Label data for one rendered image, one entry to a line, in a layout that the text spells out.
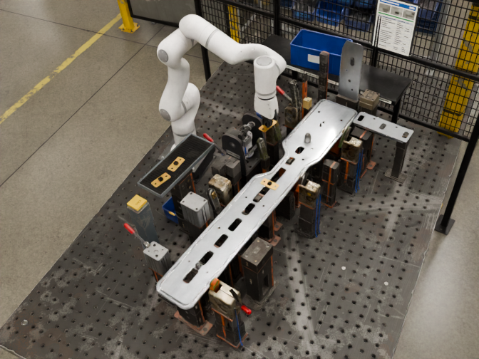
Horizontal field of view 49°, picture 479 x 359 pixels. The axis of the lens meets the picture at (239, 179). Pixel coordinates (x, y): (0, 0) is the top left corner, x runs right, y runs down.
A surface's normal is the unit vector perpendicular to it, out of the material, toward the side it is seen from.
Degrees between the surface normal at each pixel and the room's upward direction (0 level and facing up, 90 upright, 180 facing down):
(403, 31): 90
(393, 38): 90
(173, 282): 0
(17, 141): 0
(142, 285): 0
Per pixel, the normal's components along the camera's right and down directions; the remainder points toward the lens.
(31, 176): -0.07, -0.67
